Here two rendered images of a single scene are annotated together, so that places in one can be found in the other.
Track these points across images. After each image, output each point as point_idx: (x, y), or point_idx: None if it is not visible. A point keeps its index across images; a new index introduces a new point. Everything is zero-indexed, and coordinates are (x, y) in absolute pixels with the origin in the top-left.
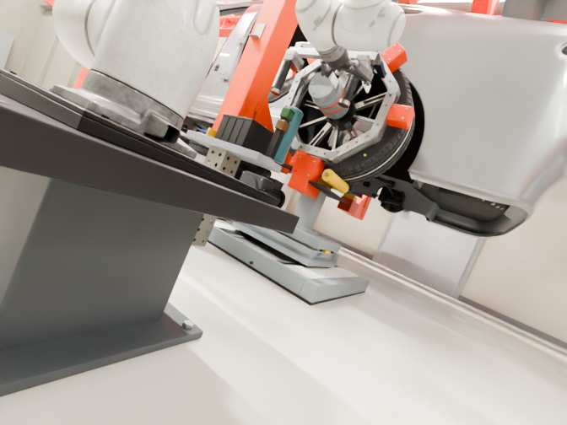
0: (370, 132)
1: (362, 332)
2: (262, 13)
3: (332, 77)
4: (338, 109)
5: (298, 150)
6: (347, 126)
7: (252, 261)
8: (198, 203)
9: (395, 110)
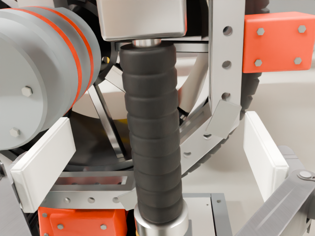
0: (217, 125)
1: None
2: None
3: (37, 188)
4: (85, 90)
5: (41, 209)
6: (116, 81)
7: None
8: None
9: (265, 40)
